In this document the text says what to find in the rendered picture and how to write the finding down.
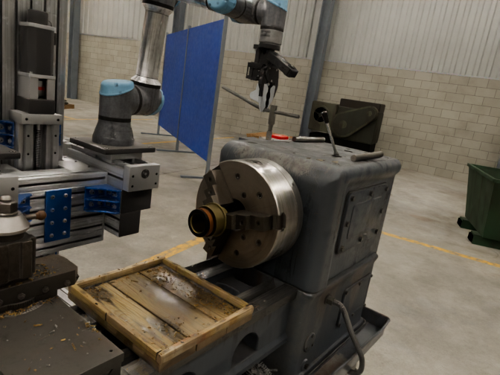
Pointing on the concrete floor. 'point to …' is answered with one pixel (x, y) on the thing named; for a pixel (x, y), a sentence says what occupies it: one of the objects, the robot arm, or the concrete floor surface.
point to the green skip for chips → (483, 206)
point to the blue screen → (193, 87)
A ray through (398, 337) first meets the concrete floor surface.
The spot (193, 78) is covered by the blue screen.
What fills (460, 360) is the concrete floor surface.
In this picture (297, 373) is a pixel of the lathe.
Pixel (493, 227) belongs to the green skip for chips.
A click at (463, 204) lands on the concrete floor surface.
